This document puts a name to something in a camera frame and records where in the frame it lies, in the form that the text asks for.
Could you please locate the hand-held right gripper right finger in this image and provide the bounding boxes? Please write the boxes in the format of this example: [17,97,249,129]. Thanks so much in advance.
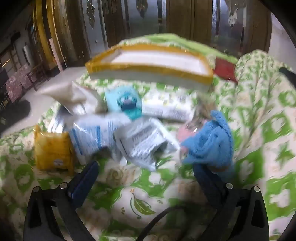
[193,163,270,241]

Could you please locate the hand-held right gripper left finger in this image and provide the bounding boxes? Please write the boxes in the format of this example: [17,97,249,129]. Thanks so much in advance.
[23,161,100,241]

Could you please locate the blue fluffy towel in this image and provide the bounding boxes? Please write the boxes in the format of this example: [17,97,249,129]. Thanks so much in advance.
[180,111,234,172]

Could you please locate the yellow snack packet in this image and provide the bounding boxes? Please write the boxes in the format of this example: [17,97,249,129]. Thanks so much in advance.
[34,125,75,176]

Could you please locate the pink fluffy cloth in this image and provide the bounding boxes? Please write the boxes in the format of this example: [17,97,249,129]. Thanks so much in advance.
[177,125,199,159]

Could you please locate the white blue-print packet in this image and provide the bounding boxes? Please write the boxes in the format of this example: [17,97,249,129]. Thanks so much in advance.
[69,115,130,163]

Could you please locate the bag of coloured sticks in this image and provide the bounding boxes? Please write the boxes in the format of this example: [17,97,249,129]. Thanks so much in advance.
[191,100,216,130]

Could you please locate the white black-text packet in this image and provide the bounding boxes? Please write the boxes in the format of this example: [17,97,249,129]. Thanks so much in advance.
[114,118,181,171]

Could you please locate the lemon print tissue pack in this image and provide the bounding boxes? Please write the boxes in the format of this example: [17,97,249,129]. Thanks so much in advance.
[142,90,197,122]

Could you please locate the white red-label packet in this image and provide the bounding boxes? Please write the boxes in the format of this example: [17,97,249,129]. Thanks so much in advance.
[41,81,99,110]

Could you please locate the teal cartoon tissue pack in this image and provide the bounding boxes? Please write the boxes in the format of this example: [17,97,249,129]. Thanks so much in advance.
[105,87,143,120]

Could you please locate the yellow-edged white box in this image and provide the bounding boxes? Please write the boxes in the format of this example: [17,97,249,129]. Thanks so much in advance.
[85,44,214,92]

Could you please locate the green printed blanket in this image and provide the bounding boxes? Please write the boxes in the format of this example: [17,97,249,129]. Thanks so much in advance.
[0,34,296,241]

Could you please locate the black seat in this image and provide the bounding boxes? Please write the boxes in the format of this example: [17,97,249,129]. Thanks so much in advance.
[0,101,31,138]

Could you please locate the red foil packet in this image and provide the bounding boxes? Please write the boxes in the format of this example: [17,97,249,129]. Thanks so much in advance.
[214,58,238,83]

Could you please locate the pink patterned chair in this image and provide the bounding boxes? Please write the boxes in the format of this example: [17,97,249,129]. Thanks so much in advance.
[6,65,49,103]

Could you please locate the white paper roll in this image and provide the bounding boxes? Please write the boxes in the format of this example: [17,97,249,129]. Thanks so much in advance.
[22,45,34,66]

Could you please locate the wooden glass folding door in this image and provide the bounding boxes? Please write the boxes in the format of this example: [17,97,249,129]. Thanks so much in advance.
[65,0,273,64]

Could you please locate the black cable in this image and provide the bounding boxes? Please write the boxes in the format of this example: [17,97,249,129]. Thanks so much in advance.
[136,206,186,241]

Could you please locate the golden frame cabinet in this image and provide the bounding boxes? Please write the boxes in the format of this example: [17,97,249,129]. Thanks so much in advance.
[32,0,67,72]

